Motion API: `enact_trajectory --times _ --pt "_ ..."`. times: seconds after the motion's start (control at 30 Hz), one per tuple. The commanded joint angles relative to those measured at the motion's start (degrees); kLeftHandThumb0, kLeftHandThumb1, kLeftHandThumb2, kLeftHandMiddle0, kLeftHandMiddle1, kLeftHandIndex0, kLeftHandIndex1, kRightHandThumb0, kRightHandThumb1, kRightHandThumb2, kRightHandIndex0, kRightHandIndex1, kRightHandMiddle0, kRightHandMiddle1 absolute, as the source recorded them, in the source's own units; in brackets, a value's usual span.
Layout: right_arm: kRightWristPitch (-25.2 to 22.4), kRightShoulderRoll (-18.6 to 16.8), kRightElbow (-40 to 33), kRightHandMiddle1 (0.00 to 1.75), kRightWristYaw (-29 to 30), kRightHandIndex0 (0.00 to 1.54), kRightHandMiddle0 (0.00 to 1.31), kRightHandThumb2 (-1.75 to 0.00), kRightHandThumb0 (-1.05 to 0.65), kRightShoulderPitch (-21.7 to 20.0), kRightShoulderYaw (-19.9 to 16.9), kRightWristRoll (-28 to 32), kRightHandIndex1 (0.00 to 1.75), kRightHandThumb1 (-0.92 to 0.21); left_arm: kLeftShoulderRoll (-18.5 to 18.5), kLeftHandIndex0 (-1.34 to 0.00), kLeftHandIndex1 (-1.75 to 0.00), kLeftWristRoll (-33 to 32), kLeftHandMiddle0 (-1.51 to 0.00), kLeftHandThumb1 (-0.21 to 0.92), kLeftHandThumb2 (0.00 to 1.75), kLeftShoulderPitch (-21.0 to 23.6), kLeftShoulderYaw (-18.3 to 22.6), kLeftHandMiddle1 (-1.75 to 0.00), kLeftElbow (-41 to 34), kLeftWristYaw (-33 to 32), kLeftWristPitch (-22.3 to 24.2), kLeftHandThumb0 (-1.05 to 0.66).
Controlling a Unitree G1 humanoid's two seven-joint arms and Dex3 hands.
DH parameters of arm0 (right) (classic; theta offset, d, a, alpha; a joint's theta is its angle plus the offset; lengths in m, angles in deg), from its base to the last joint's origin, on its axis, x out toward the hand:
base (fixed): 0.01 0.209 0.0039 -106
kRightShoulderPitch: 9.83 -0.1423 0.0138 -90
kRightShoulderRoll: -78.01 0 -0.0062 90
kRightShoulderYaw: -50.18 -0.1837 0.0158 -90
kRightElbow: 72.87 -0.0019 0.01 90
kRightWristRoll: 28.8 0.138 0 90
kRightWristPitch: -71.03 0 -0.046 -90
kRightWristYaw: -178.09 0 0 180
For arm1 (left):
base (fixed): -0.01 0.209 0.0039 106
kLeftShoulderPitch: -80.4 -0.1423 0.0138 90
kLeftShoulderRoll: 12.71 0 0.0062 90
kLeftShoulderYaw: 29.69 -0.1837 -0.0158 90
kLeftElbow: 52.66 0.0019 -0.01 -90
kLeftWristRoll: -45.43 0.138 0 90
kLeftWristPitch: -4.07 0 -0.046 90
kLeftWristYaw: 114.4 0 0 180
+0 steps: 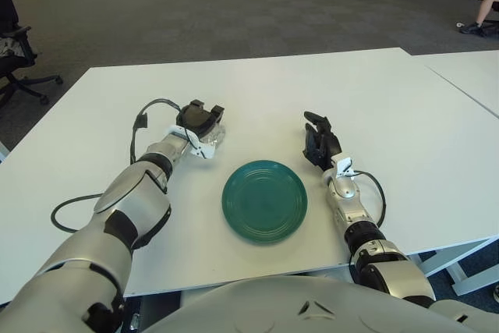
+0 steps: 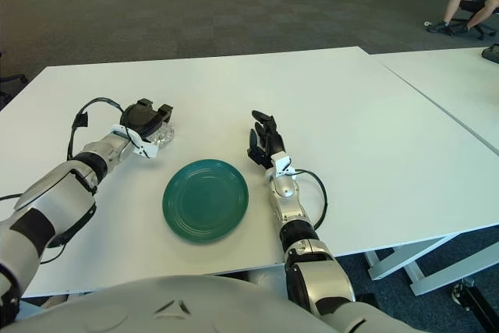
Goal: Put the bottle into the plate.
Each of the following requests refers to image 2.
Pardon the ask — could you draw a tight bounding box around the black office chair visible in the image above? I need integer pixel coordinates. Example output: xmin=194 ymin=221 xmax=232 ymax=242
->
xmin=0 ymin=50 xmax=29 ymax=112

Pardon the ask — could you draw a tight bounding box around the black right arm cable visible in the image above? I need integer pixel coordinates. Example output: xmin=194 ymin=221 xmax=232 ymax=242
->
xmin=290 ymin=168 xmax=328 ymax=231

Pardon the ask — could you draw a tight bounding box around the clear glass cup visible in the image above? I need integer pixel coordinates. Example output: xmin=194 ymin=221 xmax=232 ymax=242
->
xmin=150 ymin=120 xmax=176 ymax=151

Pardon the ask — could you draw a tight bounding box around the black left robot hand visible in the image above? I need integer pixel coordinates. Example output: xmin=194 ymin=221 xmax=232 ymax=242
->
xmin=119 ymin=97 xmax=175 ymax=143

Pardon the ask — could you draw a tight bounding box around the white metal table frame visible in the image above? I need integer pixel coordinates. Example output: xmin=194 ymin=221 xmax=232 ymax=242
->
xmin=364 ymin=230 xmax=499 ymax=297

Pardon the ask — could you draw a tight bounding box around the black wheeled stand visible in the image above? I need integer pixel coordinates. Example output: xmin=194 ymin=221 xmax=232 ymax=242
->
xmin=451 ymin=276 xmax=499 ymax=332

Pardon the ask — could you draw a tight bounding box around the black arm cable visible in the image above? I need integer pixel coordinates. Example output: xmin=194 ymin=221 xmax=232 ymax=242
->
xmin=0 ymin=97 xmax=153 ymax=264
xmin=290 ymin=168 xmax=328 ymax=231

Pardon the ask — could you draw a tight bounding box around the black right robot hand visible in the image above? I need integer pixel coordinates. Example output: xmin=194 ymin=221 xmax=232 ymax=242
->
xmin=245 ymin=109 xmax=287 ymax=170

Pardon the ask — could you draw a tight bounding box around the grey robot torso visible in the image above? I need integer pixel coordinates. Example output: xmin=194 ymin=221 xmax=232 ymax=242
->
xmin=0 ymin=274 xmax=414 ymax=333

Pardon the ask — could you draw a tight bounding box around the black chair under person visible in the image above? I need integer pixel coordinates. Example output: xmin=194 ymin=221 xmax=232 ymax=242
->
xmin=444 ymin=0 xmax=499 ymax=41

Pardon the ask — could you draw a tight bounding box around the black device on table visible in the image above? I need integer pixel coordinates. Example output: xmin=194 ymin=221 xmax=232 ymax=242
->
xmin=481 ymin=44 xmax=499 ymax=63

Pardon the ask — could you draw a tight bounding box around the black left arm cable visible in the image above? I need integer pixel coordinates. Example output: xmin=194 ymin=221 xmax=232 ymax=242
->
xmin=0 ymin=97 xmax=153 ymax=264

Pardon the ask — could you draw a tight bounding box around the green ceramic plate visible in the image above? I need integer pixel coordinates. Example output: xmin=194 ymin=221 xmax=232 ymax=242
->
xmin=161 ymin=158 xmax=250 ymax=246

